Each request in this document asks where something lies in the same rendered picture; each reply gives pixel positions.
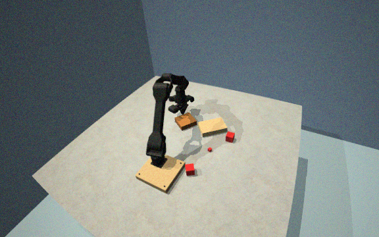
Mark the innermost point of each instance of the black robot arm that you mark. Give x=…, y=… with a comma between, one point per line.
x=156, y=146

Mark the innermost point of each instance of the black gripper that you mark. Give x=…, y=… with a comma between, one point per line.
x=181, y=104

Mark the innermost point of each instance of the red square block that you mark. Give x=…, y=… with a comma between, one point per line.
x=190, y=170
x=230, y=137

